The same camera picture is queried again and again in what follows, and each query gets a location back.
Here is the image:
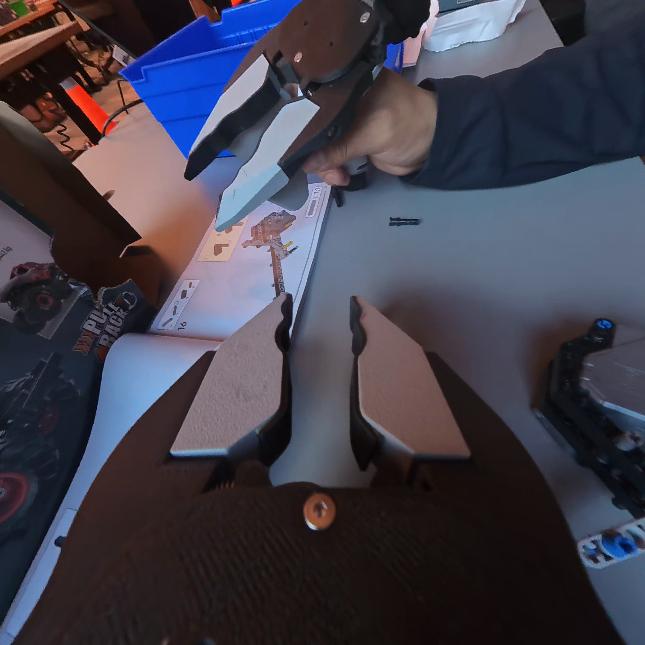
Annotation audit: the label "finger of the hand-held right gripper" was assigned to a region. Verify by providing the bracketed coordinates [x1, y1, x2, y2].
[215, 97, 321, 233]
[183, 52, 285, 183]

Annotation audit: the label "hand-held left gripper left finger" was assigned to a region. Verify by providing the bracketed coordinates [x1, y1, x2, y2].
[170, 294, 294, 468]

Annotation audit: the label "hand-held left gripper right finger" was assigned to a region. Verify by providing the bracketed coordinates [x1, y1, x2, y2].
[349, 296, 472, 473]

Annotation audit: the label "lego instruction booklet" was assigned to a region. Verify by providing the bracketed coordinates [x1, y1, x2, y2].
[0, 182, 334, 645]

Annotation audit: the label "person's right forearm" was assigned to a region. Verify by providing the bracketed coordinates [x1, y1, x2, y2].
[402, 15, 645, 191]

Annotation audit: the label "monster truck lego box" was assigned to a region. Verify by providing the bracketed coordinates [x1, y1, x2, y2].
[0, 101, 167, 605]

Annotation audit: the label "white lego beam blue pins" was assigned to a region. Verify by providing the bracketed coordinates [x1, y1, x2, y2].
[577, 521, 645, 570]

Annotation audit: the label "person's right hand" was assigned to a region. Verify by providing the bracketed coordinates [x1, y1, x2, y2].
[302, 68, 440, 187]

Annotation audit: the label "blue plastic bin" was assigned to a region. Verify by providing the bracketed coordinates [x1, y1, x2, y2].
[119, 0, 405, 159]

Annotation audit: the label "white paper sheet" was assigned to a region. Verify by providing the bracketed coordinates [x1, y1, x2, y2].
[423, 0, 527, 52]

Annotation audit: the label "orange traffic cone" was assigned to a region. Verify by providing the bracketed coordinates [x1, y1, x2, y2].
[60, 83, 110, 144]

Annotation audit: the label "wooden table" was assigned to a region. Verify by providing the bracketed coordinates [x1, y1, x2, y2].
[0, 0, 101, 147]

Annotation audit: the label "black cable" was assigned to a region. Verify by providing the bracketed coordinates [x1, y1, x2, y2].
[101, 98, 145, 138]

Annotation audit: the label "black lego frame assembly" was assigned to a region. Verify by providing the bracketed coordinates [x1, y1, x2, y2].
[531, 317, 645, 520]

